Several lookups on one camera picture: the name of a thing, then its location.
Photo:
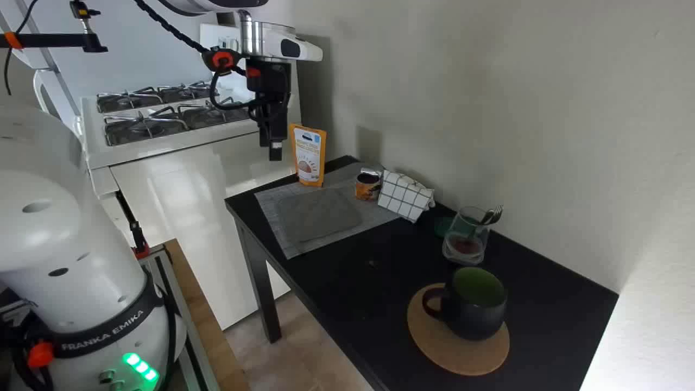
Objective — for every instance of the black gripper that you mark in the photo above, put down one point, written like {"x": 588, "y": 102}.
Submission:
{"x": 273, "y": 116}

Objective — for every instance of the black mug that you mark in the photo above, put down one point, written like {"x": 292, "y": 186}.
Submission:
{"x": 474, "y": 305}

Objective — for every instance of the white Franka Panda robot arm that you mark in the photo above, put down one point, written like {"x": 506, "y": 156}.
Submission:
{"x": 65, "y": 253}

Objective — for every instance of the grey rectangular mat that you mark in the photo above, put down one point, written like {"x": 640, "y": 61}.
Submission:
{"x": 315, "y": 217}

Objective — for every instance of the small orange cup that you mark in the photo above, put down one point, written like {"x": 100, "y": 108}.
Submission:
{"x": 365, "y": 187}

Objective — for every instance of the white stove unit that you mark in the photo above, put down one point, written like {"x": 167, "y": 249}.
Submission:
{"x": 188, "y": 197}

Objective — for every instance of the black stove grate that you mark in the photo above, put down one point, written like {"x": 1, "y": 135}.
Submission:
{"x": 166, "y": 122}
{"x": 154, "y": 93}

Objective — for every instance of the black rod with red base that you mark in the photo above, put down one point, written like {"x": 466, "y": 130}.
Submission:
{"x": 133, "y": 228}

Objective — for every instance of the black table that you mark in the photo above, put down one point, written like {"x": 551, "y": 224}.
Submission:
{"x": 361, "y": 290}

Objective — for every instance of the wooden board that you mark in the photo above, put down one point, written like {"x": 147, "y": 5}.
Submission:
{"x": 207, "y": 326}

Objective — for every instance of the glass cup with dark contents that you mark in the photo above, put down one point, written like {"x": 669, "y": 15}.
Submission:
{"x": 467, "y": 240}

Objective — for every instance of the round cork coaster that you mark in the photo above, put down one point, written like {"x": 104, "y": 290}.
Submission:
{"x": 453, "y": 351}

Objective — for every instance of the black wrist camera block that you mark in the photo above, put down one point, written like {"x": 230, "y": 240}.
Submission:
{"x": 261, "y": 79}

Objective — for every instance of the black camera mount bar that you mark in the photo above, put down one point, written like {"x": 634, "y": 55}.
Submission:
{"x": 62, "y": 41}

